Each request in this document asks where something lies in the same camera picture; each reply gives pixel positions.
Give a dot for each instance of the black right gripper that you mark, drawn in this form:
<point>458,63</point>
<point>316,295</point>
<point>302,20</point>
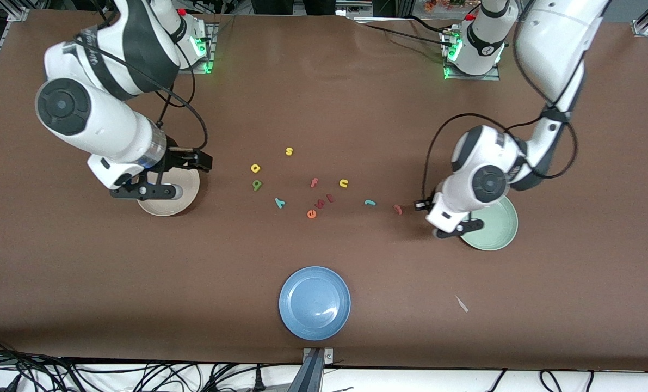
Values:
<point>176,159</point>

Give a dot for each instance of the teal letter y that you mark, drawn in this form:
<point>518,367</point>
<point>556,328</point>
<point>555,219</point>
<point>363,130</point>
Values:
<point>280,203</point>

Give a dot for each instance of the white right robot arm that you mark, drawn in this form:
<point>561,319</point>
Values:
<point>111,120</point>

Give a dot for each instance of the orange leafy decoration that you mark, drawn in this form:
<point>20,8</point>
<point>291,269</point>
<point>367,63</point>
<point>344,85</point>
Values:
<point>443,4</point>

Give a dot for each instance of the beige plate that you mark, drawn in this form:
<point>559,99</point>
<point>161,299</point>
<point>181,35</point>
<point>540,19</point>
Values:
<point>166,207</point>

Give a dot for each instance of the white paper scrap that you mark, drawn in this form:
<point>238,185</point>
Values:
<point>462,304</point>

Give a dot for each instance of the brown paper table cover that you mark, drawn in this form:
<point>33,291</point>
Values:
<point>324,98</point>

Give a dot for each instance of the red letter p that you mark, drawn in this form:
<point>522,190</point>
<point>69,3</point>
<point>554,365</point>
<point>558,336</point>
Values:
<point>397,209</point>

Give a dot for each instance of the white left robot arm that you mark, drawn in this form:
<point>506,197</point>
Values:
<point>552,49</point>

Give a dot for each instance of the black power plug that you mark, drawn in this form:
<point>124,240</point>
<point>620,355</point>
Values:
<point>258,381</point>

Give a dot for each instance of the green plate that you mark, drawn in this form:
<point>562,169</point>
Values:
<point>498,228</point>

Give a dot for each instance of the aluminium camera pole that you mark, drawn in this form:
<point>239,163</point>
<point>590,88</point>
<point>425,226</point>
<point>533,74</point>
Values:
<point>313,375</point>

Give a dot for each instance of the blue plate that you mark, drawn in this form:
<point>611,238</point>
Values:
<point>314,303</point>

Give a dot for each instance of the green letter g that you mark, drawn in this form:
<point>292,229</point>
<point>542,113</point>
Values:
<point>257,185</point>

